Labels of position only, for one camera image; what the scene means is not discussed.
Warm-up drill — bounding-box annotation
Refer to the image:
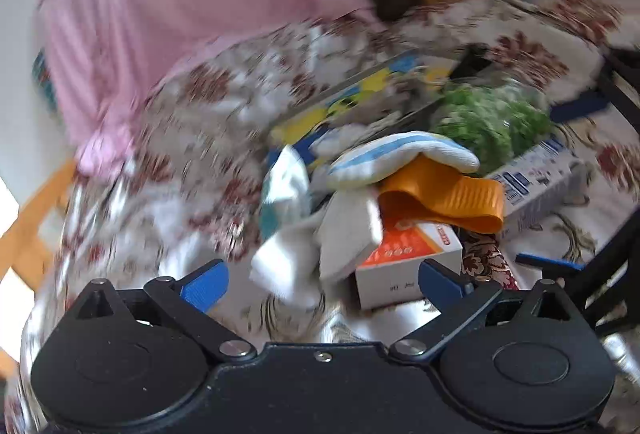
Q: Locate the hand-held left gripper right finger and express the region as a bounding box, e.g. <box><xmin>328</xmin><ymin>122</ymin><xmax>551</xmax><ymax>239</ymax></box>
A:
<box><xmin>389</xmin><ymin>260</ymin><xmax>576</xmax><ymax>363</ymax></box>

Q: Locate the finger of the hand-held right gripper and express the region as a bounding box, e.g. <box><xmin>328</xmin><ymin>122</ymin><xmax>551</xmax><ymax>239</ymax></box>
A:
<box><xmin>550</xmin><ymin>45</ymin><xmax>640</xmax><ymax>122</ymax></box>
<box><xmin>515</xmin><ymin>199</ymin><xmax>640</xmax><ymax>335</ymax></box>

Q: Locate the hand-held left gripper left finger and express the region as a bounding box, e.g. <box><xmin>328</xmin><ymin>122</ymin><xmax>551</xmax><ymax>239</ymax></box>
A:
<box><xmin>74</xmin><ymin>259</ymin><xmax>258</xmax><ymax>362</ymax></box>

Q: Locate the orange white box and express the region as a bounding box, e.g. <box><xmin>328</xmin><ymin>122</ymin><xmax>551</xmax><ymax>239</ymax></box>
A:
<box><xmin>355</xmin><ymin>216</ymin><xmax>463</xmax><ymax>311</ymax></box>

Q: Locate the white blue box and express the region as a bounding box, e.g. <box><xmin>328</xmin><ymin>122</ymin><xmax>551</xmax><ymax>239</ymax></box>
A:
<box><xmin>487</xmin><ymin>139</ymin><xmax>588</xmax><ymax>240</ymax></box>

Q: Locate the white ribbed sock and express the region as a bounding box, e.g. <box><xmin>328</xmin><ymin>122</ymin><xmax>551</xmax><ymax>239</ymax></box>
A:
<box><xmin>250</xmin><ymin>219</ymin><xmax>323</xmax><ymax>310</ymax></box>

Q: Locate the orange plastic object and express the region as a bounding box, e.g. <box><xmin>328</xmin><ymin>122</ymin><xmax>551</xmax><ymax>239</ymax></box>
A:
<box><xmin>377</xmin><ymin>156</ymin><xmax>506</xmax><ymax>235</ymax></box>

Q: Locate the white cloth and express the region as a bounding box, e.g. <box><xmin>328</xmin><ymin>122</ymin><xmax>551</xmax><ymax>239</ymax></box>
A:
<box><xmin>317</xmin><ymin>188</ymin><xmax>385</xmax><ymax>282</ymax></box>

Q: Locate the grey tray with cartoon picture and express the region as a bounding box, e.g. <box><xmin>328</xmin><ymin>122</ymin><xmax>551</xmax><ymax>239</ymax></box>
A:
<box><xmin>270</xmin><ymin>45</ymin><xmax>493</xmax><ymax>175</ymax></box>

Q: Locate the clear container of green plant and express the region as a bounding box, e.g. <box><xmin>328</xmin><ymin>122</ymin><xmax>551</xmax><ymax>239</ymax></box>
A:
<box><xmin>430</xmin><ymin>83</ymin><xmax>557</xmax><ymax>175</ymax></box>

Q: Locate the floral satin blanket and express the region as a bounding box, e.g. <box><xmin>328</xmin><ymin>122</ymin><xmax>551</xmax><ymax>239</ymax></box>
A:
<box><xmin>0</xmin><ymin>0</ymin><xmax>640</xmax><ymax>434</ymax></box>

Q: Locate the pink bed sheet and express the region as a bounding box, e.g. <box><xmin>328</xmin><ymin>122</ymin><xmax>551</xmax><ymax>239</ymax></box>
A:
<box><xmin>37</xmin><ymin>0</ymin><xmax>386</xmax><ymax>175</ymax></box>

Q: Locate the wooden bed rail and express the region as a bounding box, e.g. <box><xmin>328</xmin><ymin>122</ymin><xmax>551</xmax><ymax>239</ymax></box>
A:
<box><xmin>0</xmin><ymin>159</ymin><xmax>76</xmax><ymax>380</ymax></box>

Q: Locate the teal wall poster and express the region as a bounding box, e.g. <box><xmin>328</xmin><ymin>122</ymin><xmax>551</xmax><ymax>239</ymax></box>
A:
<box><xmin>31</xmin><ymin>51</ymin><xmax>58</xmax><ymax>112</ymax></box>

